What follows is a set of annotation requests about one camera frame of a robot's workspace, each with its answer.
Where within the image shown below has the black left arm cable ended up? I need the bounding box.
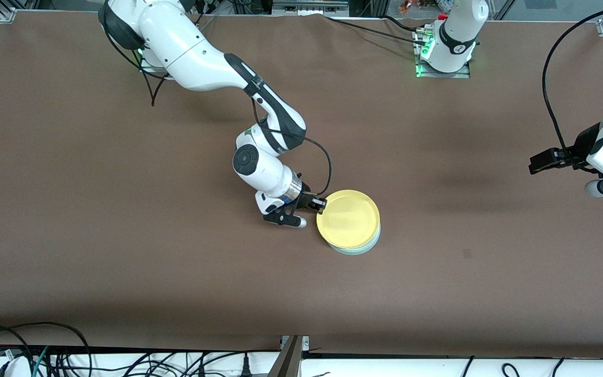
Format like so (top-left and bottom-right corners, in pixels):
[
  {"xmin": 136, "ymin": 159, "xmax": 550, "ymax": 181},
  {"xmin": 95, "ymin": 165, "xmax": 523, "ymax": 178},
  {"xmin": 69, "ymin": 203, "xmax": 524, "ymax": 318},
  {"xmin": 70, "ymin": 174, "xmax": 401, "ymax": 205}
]
[{"xmin": 542, "ymin": 3, "xmax": 603, "ymax": 171}]

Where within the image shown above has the yellow round plate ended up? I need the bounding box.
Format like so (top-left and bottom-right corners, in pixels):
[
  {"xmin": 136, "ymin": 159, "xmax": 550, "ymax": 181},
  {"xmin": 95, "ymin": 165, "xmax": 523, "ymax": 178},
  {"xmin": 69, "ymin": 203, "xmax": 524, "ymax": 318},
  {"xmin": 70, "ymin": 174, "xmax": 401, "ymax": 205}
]
[{"xmin": 316, "ymin": 190, "xmax": 381, "ymax": 250}]

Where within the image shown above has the green cable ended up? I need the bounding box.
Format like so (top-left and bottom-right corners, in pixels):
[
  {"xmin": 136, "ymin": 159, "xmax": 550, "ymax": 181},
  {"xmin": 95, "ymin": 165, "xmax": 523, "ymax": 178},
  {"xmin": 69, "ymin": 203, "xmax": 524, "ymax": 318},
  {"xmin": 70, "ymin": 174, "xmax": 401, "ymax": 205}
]
[{"xmin": 31, "ymin": 346, "xmax": 50, "ymax": 377}]

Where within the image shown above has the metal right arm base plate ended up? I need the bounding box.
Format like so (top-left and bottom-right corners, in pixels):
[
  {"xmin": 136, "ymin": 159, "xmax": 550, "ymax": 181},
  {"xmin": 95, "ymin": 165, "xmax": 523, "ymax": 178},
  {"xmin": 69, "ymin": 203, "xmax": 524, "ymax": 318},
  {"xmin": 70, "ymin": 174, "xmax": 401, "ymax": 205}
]
[{"xmin": 138, "ymin": 50, "xmax": 172, "ymax": 73}]

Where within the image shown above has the aluminium frame post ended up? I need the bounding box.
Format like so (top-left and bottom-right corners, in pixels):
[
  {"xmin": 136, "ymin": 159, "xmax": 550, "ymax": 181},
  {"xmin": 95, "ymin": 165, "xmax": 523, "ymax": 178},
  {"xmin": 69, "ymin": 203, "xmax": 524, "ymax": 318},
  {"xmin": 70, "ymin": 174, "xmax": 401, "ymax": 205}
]
[{"xmin": 267, "ymin": 335, "xmax": 310, "ymax": 377}]

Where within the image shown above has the pale green round plate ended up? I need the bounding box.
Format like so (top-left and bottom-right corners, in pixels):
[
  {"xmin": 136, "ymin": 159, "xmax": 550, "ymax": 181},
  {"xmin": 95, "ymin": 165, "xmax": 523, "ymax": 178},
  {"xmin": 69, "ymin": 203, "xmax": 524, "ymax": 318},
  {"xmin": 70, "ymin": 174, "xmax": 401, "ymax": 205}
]
[{"xmin": 327, "ymin": 224, "xmax": 382, "ymax": 257}]

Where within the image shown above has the long black base cable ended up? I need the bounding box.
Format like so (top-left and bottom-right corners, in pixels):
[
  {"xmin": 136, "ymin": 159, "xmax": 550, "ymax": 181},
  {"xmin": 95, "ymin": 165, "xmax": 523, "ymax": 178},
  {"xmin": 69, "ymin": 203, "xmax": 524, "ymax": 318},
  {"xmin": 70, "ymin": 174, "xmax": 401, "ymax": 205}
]
[{"xmin": 324, "ymin": 15, "xmax": 429, "ymax": 47}]

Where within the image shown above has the black looped floor cable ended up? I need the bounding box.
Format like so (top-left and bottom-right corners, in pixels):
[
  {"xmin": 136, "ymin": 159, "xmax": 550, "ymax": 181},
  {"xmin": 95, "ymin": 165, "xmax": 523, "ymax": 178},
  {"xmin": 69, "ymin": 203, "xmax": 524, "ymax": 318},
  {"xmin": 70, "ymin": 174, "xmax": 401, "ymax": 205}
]
[{"xmin": 0, "ymin": 321, "xmax": 94, "ymax": 377}]

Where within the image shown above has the brown table cover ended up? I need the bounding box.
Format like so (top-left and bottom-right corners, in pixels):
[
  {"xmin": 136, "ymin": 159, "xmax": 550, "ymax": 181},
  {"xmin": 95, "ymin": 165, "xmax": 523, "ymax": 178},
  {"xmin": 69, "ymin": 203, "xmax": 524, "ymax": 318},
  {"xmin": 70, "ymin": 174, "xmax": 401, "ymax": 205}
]
[{"xmin": 0, "ymin": 10, "xmax": 603, "ymax": 360}]

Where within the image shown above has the short black base cable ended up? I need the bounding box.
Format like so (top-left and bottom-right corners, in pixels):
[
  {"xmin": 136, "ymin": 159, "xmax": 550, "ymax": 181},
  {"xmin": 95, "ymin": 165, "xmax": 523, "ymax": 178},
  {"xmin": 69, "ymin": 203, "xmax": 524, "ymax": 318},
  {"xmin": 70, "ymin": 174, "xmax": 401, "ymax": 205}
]
[{"xmin": 383, "ymin": 15, "xmax": 428, "ymax": 34}]

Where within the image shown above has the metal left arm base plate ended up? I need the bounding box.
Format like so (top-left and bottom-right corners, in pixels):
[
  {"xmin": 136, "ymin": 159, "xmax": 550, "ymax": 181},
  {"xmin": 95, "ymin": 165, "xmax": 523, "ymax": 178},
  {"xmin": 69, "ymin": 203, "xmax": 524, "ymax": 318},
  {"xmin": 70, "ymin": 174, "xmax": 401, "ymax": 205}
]
[{"xmin": 415, "ymin": 29, "xmax": 471, "ymax": 79}]

